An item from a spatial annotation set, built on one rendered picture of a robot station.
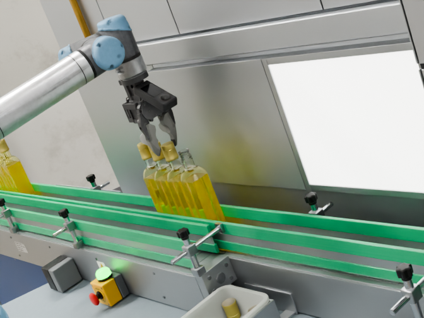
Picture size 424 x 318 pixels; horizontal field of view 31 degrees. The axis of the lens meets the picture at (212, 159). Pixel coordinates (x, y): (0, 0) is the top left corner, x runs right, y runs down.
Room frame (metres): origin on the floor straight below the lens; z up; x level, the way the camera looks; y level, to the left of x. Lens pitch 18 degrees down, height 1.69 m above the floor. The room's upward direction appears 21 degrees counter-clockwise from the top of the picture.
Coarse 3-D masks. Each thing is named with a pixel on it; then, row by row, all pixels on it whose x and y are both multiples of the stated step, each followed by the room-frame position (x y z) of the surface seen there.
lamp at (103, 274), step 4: (100, 268) 2.02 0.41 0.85; (104, 268) 2.01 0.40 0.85; (108, 268) 2.01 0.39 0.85; (96, 272) 2.01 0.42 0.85; (100, 272) 2.00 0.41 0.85; (104, 272) 2.00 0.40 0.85; (108, 272) 2.00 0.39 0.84; (96, 276) 2.01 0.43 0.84; (100, 276) 1.99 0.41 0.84; (104, 276) 1.99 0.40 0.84; (108, 276) 2.00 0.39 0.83; (100, 280) 1.99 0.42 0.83; (104, 280) 1.99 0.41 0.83
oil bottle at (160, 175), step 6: (162, 168) 1.93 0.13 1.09; (168, 168) 1.93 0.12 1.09; (156, 174) 1.93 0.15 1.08; (162, 174) 1.91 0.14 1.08; (156, 180) 1.94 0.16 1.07; (162, 180) 1.91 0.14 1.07; (162, 186) 1.92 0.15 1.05; (168, 186) 1.91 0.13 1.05; (162, 192) 1.93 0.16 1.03; (168, 192) 1.91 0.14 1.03; (162, 198) 1.94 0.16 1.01; (168, 198) 1.92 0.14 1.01; (168, 204) 1.93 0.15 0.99; (174, 204) 1.91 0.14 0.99; (168, 210) 1.94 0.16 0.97; (174, 210) 1.91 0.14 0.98
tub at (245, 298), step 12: (228, 288) 1.65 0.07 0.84; (240, 288) 1.62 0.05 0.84; (204, 300) 1.63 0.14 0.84; (216, 300) 1.65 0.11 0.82; (240, 300) 1.62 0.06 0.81; (252, 300) 1.59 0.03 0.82; (264, 300) 1.53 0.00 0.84; (192, 312) 1.60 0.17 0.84; (204, 312) 1.62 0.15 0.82; (216, 312) 1.64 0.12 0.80; (240, 312) 1.63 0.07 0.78; (252, 312) 1.50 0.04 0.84
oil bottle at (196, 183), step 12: (192, 168) 1.84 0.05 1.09; (180, 180) 1.85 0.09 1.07; (192, 180) 1.82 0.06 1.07; (204, 180) 1.83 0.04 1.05; (192, 192) 1.82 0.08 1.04; (204, 192) 1.82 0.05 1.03; (192, 204) 1.84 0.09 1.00; (204, 204) 1.82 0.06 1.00; (216, 204) 1.84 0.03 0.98; (204, 216) 1.82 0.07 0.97; (216, 216) 1.83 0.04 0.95
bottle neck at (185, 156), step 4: (180, 152) 1.86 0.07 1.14; (184, 152) 1.84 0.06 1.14; (188, 152) 1.84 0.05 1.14; (180, 156) 1.84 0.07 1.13; (184, 156) 1.84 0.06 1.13; (188, 156) 1.84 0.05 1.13; (184, 160) 1.84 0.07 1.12; (188, 160) 1.84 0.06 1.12; (192, 160) 1.85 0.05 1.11; (184, 164) 1.84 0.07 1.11; (188, 164) 1.84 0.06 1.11; (192, 164) 1.84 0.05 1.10; (184, 168) 1.85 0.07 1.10; (188, 168) 1.84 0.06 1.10
